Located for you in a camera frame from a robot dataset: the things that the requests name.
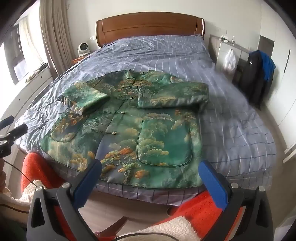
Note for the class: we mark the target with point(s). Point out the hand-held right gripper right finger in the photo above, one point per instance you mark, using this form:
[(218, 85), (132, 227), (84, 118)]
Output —
[(215, 184)]

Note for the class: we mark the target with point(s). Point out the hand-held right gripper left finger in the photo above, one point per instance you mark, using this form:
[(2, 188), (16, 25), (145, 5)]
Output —
[(89, 177)]

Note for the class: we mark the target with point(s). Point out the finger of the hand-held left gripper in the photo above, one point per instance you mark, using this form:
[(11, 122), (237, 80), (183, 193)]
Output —
[(5, 122), (16, 132)]

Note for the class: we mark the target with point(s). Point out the green patterned brocade jacket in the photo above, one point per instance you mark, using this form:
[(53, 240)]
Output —
[(148, 129)]

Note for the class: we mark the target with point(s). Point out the orange and white fleece clothing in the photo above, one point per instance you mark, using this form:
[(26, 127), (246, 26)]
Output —
[(203, 208)]

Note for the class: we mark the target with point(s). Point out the white drawer cabinet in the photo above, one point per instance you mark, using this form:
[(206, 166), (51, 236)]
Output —
[(27, 92)]

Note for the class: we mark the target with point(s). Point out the blue checked bed cover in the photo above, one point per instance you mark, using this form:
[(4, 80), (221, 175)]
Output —
[(231, 129)]

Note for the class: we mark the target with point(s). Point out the window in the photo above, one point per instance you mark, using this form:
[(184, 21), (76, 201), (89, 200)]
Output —
[(20, 53)]

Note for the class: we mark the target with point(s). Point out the wooden nightstand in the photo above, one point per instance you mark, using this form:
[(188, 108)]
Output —
[(78, 60)]

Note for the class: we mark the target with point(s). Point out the beige curtain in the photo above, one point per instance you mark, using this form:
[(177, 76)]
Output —
[(55, 39)]

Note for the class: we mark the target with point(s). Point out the white plastic bag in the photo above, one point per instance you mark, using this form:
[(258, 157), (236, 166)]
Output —
[(229, 61)]

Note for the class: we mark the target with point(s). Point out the white wardrobe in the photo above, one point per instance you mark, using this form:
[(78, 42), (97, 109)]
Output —
[(284, 76)]

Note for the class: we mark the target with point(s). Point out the blue hanging garment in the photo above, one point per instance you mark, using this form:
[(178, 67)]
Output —
[(269, 66)]

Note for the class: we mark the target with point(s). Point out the grey dresser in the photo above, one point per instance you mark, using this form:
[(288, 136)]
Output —
[(219, 49)]

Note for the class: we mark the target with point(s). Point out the wooden headboard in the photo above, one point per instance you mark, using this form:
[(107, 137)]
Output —
[(148, 29)]

